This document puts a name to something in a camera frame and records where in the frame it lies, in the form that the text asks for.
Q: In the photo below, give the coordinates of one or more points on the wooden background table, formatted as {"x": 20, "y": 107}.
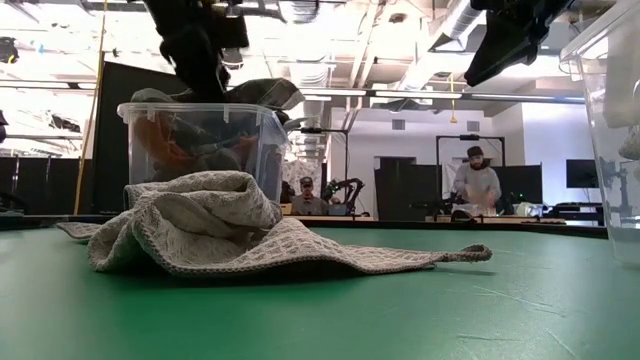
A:
{"x": 525, "y": 220}
{"x": 340, "y": 218}

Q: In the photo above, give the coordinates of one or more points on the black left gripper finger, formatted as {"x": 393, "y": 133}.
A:
{"x": 219, "y": 75}
{"x": 185, "y": 60}

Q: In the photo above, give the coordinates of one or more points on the charcoal grey towel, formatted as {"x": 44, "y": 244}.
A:
{"x": 210, "y": 150}

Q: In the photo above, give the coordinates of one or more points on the clear plastic bin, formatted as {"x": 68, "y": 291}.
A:
{"x": 600, "y": 175}
{"x": 270, "y": 150}

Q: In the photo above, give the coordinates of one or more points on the orange towel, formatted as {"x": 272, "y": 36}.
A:
{"x": 245, "y": 147}
{"x": 152, "y": 145}

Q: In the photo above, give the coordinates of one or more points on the black wall monitor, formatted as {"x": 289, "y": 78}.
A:
{"x": 582, "y": 173}

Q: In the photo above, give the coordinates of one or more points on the silver ceiling duct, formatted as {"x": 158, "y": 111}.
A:
{"x": 450, "y": 35}

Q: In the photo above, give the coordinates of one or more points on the white background cloth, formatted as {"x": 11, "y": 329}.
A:
{"x": 472, "y": 209}

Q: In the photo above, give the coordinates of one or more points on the black background frame stand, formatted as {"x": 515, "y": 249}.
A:
{"x": 470, "y": 136}
{"x": 322, "y": 130}

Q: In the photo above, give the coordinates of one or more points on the black partition panel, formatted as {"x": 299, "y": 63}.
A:
{"x": 115, "y": 140}

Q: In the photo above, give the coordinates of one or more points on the standing person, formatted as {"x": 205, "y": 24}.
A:
{"x": 475, "y": 182}

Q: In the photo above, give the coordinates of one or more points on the seated person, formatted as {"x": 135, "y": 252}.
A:
{"x": 307, "y": 202}

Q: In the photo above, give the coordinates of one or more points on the black background robot arm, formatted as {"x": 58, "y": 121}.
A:
{"x": 345, "y": 185}

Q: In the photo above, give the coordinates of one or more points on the long ceiling light strip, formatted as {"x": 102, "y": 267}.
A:
{"x": 425, "y": 94}

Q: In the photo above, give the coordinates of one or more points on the green table mat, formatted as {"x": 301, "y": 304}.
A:
{"x": 350, "y": 310}

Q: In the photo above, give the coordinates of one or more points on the black low divider wall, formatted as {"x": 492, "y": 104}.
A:
{"x": 45, "y": 185}

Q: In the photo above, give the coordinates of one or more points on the light grey waffle towel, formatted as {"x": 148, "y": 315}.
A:
{"x": 225, "y": 235}

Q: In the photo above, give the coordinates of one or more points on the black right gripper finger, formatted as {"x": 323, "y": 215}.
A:
{"x": 500, "y": 50}

